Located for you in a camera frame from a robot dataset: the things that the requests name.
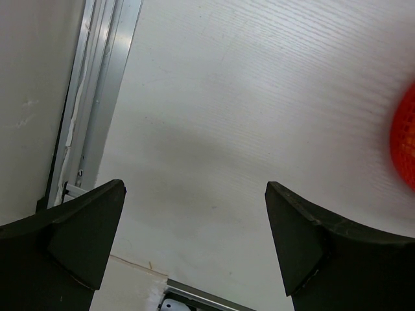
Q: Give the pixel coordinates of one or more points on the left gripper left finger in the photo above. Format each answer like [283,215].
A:
[56,258]

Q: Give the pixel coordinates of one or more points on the aluminium frame rail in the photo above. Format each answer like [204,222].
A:
[104,42]

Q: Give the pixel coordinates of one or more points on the red mesh plastic bin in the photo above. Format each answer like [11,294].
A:
[402,138]

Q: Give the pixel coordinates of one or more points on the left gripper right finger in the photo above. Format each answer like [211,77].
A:
[329,262]

